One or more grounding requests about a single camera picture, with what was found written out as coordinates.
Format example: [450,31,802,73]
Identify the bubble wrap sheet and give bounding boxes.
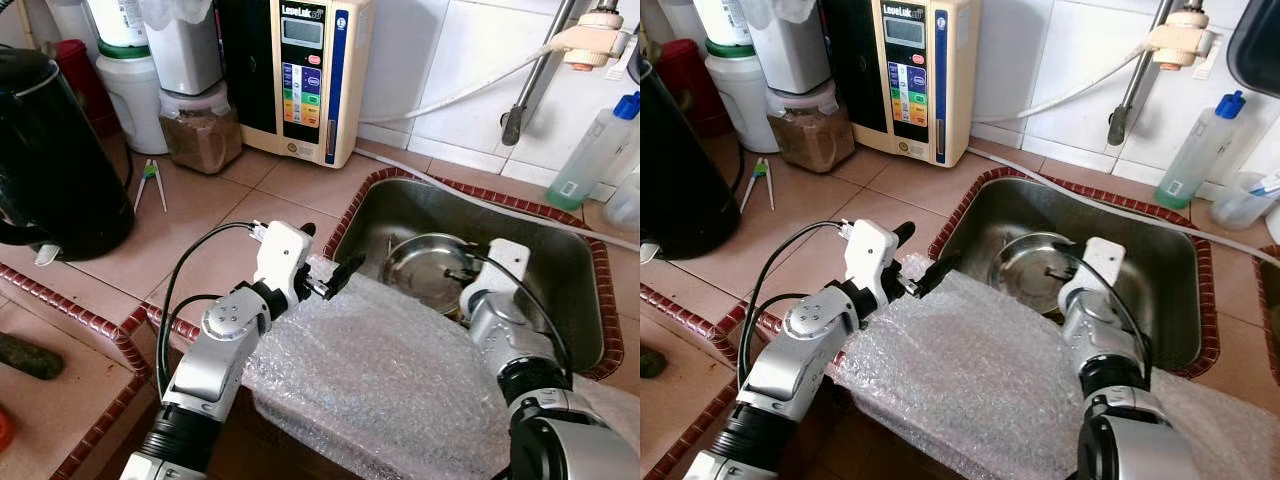
[834,254,1280,480]
[242,254,641,480]

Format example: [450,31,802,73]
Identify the clear jar brown powder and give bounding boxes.
[766,80,857,174]
[158,84,245,177]

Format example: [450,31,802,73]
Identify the cream water ionizer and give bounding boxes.
[214,0,378,170]
[820,0,983,168]

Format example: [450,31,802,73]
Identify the green training chopsticks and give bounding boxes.
[132,157,170,214]
[739,156,777,214]

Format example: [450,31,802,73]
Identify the clear plastic cup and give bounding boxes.
[602,170,641,233]
[1207,172,1280,232]

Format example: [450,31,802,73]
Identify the dish soap bottle blue cap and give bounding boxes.
[544,91,641,213]
[1152,89,1249,212]

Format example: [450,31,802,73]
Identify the small steel sink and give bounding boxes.
[1254,245,1280,387]

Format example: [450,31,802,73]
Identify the grey plastic canister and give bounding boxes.
[744,0,833,97]
[139,0,225,98]

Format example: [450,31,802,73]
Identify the dark red container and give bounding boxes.
[54,39,113,138]
[655,37,733,140]

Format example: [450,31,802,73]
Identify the cream faucet diverter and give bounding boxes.
[551,4,633,72]
[1144,4,1223,72]

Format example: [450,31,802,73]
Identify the black pan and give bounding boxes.
[1227,0,1280,98]

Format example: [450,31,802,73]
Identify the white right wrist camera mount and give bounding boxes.
[459,237,532,323]
[1057,236,1128,323]

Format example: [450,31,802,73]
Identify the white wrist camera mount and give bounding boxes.
[1057,236,1128,323]
[844,217,903,302]
[252,220,315,302]
[459,237,532,323]

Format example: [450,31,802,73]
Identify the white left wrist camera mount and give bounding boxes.
[844,217,903,302]
[252,220,315,302]

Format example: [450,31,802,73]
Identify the long white drain hose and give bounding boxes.
[350,147,641,253]
[963,147,1280,253]

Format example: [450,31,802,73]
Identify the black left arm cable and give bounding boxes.
[156,221,264,397]
[736,219,852,392]
[744,291,807,362]
[159,292,227,372]

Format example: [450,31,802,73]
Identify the white diverter hose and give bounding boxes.
[968,44,1153,127]
[357,40,563,127]

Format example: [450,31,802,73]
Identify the white jar green ring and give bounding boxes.
[84,0,168,157]
[694,0,783,155]

